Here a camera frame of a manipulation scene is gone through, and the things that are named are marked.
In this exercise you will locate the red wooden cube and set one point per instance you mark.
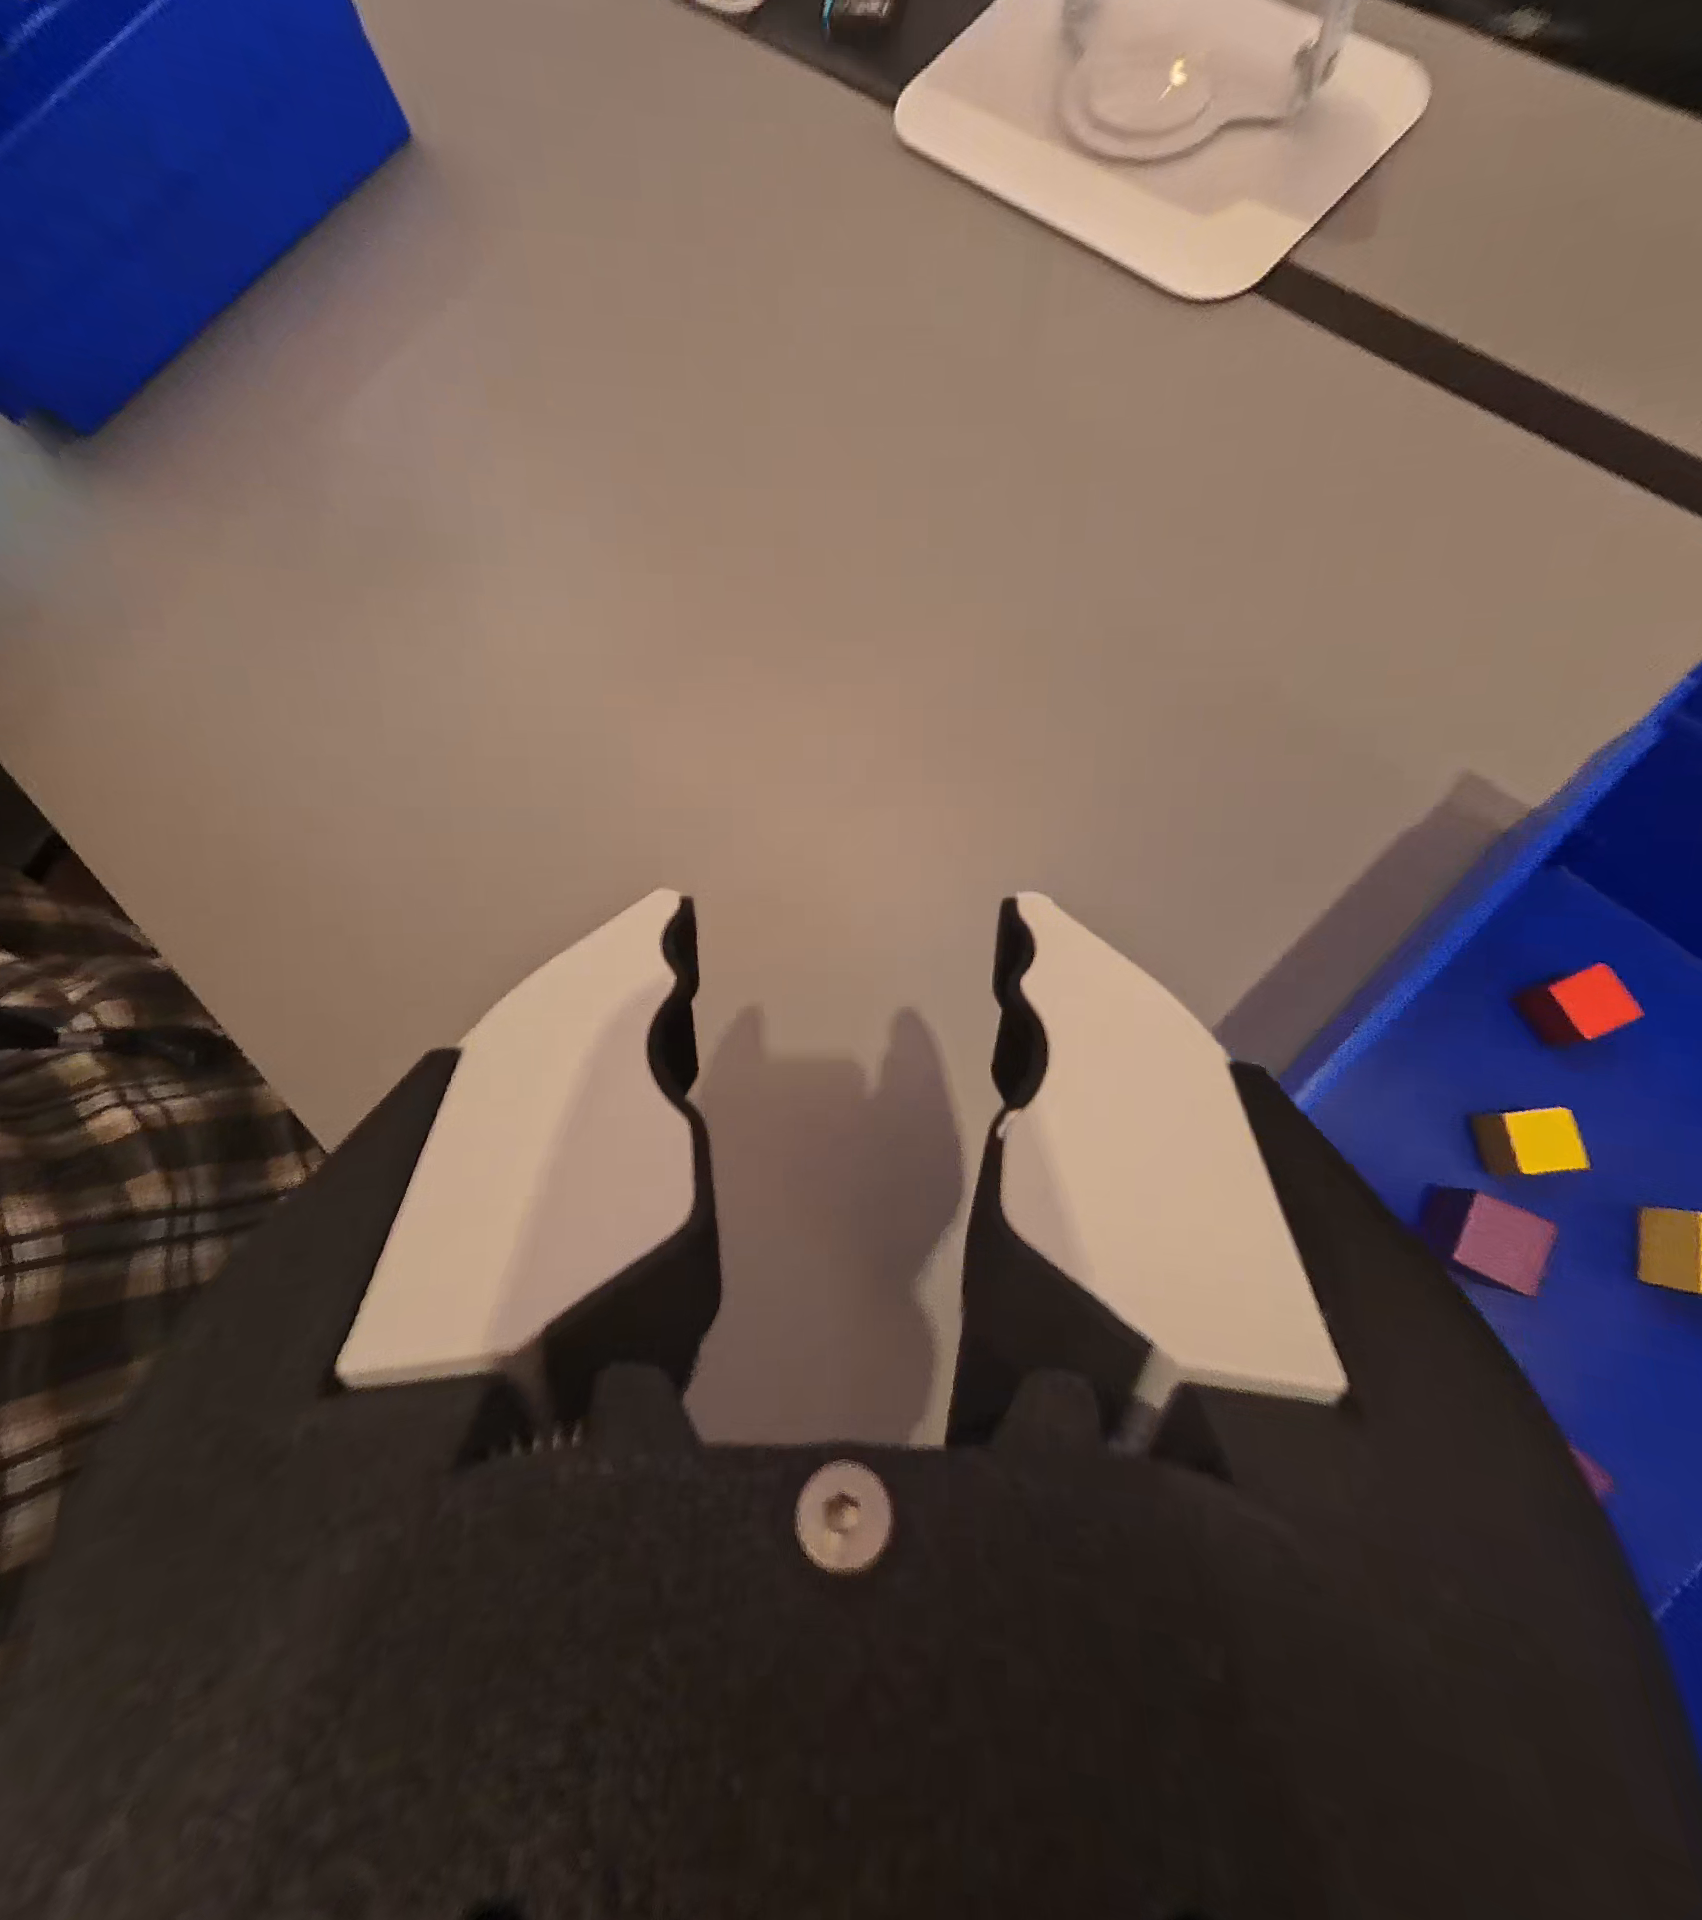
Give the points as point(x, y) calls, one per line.
point(1591, 1001)

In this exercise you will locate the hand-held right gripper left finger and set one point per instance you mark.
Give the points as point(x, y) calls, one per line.
point(537, 1184)

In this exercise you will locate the clear glass mug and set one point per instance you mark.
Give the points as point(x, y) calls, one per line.
point(1138, 105)

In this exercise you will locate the purple wooden cube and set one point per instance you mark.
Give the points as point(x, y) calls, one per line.
point(1595, 1475)
point(1503, 1248)

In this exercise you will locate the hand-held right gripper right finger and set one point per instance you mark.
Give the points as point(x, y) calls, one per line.
point(1159, 1197)

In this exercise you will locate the blue plastic bin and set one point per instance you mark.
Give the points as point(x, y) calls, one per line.
point(145, 194)
point(1664, 1438)

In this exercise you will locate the small black blue device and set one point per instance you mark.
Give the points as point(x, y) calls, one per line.
point(858, 16)

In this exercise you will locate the white monitor base pad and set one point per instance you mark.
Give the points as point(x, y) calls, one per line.
point(1212, 225)

